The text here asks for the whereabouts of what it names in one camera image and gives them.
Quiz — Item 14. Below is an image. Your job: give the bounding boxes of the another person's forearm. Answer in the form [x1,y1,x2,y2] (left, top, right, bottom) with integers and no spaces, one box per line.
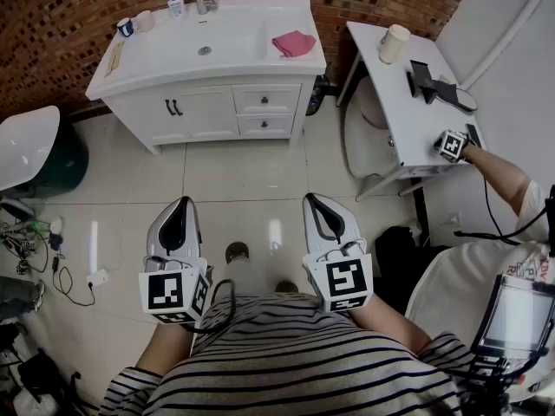
[464,145,532,217]

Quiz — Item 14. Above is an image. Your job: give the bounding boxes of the cream mug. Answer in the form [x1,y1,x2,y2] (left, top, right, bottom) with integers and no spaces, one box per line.
[378,23,411,66]

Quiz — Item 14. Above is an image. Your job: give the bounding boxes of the blue mug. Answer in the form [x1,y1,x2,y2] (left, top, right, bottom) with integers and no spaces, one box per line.
[116,16,139,39]

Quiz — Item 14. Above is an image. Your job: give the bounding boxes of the pink cloth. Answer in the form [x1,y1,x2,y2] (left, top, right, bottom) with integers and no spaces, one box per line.
[271,29,317,59]

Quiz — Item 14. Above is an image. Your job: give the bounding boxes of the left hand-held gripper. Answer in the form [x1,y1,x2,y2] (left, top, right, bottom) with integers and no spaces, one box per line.
[138,196,214,329]

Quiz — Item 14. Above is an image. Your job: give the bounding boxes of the pale pink cup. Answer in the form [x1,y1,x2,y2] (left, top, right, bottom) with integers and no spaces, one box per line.
[132,10,157,33]

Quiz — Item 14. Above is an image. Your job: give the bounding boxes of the black oval base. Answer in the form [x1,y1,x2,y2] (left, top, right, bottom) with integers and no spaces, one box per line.
[453,88,478,114]

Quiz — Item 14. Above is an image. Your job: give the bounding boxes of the black monitor screen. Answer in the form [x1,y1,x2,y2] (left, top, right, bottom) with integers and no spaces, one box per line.
[469,273,555,360]

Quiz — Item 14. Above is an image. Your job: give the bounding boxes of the thin black cable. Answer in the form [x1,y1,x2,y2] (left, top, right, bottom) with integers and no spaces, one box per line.
[453,175,555,245]

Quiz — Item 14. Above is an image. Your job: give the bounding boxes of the white side table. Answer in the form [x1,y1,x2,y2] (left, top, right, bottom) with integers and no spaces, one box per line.
[336,21,485,202]

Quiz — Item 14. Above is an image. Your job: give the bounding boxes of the beige wooden comb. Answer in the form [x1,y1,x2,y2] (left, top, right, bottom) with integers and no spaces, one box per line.
[105,41,127,77]

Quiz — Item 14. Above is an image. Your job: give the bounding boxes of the power strip with cables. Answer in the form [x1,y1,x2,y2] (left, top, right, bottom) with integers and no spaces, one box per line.
[0,216,65,276]

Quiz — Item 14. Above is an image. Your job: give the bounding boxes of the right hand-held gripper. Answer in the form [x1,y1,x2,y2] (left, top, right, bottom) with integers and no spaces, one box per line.
[302,192,374,314]

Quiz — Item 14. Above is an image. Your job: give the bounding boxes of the white toilet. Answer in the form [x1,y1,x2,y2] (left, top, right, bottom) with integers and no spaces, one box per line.
[343,75,407,179]

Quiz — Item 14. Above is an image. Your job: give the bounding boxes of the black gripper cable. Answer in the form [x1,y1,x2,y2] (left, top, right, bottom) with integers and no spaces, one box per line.
[184,278,238,335]

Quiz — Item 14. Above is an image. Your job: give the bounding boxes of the black camera rig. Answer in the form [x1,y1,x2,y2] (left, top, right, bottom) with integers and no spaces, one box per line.
[450,353,555,416]

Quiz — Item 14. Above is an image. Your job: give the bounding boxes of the dark green bin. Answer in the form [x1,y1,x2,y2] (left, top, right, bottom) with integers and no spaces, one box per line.
[19,121,90,199]

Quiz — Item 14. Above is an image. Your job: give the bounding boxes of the white chair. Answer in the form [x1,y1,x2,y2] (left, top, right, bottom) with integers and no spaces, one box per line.
[0,105,62,192]

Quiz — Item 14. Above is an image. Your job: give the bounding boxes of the black tablet stand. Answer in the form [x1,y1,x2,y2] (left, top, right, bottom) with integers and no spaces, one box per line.
[406,59,459,106]

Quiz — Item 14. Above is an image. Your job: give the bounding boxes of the person's striped shirt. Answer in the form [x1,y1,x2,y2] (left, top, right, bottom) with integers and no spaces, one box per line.
[97,291,480,416]

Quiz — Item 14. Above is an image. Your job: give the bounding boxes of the person's grey trousers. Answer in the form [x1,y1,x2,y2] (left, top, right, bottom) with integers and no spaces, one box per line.
[220,256,271,299]

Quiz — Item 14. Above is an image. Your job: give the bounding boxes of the black charger with cable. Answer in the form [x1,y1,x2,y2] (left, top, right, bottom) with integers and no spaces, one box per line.
[50,252,96,308]

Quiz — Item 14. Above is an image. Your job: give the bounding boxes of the person's left brown shoe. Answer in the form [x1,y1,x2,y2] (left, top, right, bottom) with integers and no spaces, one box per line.
[225,241,252,265]

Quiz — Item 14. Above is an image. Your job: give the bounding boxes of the white power adapter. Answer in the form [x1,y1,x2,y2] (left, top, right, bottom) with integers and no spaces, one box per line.
[86,268,109,289]

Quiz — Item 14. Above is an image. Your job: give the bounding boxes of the person's left forearm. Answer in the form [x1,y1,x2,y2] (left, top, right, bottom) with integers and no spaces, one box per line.
[135,321,197,377]

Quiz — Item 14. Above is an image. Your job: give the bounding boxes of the white sink vanity cabinet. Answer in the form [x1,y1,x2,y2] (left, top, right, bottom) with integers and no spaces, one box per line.
[85,0,328,101]

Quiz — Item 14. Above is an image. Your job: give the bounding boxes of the person's right forearm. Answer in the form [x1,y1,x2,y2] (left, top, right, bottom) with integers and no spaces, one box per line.
[345,295,434,358]

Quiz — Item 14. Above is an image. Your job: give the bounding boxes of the black equipment pile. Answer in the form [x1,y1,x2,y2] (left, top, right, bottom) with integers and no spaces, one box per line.
[0,321,101,416]

